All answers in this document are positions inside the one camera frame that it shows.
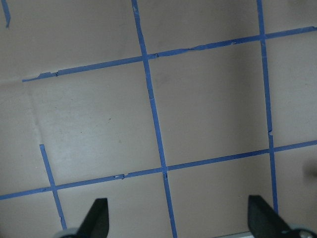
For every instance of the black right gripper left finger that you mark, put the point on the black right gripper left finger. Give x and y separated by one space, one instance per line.
96 222

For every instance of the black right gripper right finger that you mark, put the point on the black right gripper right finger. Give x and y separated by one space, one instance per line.
263 221

